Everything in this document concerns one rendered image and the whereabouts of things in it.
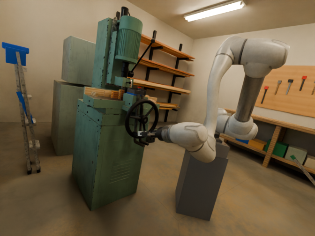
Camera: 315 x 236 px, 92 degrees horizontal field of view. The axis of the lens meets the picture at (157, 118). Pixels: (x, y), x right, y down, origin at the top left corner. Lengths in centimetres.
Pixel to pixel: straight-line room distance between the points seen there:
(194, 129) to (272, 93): 348
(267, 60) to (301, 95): 305
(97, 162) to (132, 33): 98
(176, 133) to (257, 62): 55
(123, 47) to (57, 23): 238
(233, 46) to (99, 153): 109
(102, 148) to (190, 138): 75
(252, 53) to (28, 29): 323
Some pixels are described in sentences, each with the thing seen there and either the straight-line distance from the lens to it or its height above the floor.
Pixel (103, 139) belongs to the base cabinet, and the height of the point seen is 61.
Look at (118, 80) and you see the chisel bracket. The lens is 132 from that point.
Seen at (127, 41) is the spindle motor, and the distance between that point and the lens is 127.
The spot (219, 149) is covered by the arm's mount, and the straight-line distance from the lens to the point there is 132.
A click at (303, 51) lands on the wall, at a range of 416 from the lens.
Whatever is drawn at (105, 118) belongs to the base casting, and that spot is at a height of 77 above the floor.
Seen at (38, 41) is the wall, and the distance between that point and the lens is 347.
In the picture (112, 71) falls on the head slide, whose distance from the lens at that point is 137.
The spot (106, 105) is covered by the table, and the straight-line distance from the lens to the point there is 110.
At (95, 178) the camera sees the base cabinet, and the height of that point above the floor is 29.
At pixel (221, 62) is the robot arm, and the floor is 124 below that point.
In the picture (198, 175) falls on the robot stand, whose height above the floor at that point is 40.
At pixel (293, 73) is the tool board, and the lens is 404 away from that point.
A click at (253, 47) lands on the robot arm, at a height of 133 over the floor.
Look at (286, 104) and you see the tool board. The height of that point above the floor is 119.
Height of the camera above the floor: 105
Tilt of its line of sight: 11 degrees down
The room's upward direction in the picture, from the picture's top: 11 degrees clockwise
